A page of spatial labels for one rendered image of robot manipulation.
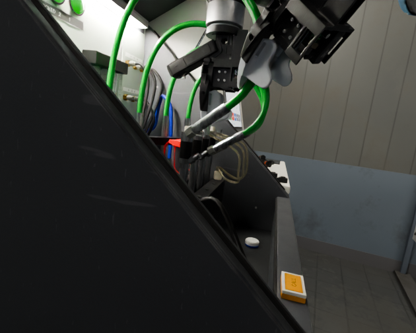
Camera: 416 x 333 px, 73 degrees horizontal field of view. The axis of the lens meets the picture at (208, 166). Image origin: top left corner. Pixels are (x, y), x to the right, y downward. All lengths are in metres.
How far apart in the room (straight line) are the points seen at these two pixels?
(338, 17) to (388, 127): 2.59
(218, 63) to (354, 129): 2.41
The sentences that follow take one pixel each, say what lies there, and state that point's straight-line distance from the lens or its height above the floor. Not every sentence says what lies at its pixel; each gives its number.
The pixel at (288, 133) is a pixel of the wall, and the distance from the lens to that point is 2.91.
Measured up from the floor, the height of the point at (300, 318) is 0.95.
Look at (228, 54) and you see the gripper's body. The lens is 0.60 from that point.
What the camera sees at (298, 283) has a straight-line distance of 0.43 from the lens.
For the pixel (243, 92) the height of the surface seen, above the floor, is 1.21.
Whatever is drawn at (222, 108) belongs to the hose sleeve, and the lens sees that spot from 0.47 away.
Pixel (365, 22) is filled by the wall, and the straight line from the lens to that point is 3.06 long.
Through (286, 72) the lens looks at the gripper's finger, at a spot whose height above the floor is 1.25.
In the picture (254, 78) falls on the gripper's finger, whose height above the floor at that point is 1.23.
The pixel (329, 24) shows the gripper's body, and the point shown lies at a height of 1.28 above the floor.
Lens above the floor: 1.16
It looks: 9 degrees down
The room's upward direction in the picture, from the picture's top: 7 degrees clockwise
